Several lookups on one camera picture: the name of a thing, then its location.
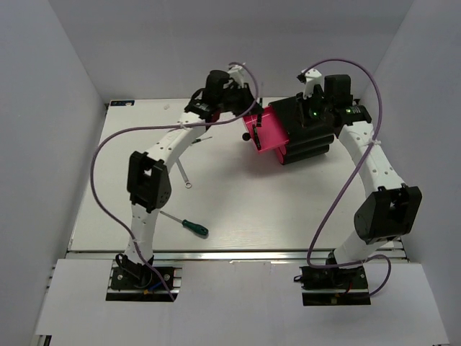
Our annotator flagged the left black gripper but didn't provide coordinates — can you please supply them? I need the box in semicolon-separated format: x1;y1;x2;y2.
215;83;261;117

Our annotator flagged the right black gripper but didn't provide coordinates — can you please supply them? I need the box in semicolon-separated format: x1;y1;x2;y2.
291;88;331;128

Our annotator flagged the black drawer cabinet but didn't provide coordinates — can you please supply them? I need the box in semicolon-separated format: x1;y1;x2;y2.
269;95;334;165

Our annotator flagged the small green precision screwdriver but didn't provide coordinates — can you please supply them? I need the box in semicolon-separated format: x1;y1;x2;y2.
191;136;212;145

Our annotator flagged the pink top drawer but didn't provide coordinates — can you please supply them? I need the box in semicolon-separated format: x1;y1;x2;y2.
243;106;289;154

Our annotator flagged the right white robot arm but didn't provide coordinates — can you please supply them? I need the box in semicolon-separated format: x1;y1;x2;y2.
298;68;422;288

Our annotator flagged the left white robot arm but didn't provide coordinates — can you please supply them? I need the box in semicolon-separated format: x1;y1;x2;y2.
116;63;257;288

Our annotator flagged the silver combination wrench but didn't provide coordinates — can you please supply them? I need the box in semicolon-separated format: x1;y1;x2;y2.
176;159;192;189

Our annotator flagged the blue corner label left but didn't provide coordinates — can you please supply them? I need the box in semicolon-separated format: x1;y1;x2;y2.
109;99;135;107

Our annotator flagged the large green-handled screwdriver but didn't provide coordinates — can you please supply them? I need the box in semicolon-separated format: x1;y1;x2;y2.
160;210;209;238

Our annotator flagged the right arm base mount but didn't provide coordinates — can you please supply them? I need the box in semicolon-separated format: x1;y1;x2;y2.
293;266;371;306

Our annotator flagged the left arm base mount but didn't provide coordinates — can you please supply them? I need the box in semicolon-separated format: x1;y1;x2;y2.
105;265;182;303

